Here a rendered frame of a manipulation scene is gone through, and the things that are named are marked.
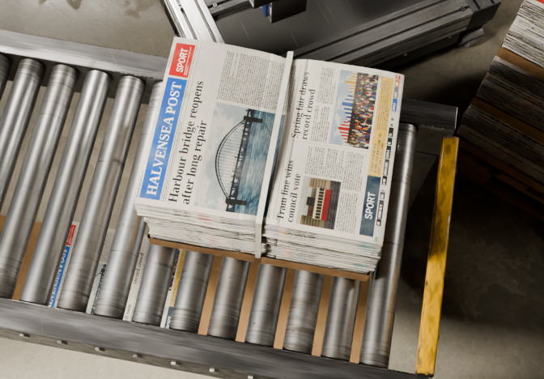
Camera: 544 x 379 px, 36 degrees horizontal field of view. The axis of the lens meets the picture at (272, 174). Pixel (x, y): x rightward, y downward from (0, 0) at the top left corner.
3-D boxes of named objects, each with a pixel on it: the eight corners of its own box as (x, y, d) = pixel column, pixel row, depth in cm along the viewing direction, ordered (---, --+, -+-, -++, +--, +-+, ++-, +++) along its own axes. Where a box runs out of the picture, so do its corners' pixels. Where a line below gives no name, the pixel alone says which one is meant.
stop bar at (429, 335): (458, 141, 151) (461, 136, 149) (433, 379, 135) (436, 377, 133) (440, 138, 151) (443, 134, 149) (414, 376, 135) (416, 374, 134)
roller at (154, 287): (214, 96, 159) (214, 84, 154) (159, 337, 142) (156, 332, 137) (189, 91, 159) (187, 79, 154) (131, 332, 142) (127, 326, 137)
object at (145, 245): (196, 244, 225) (195, 243, 224) (172, 347, 215) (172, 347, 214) (63, 220, 227) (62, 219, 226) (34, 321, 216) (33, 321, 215)
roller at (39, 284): (116, 79, 160) (112, 66, 155) (48, 317, 143) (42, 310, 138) (91, 74, 160) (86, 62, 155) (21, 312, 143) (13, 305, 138)
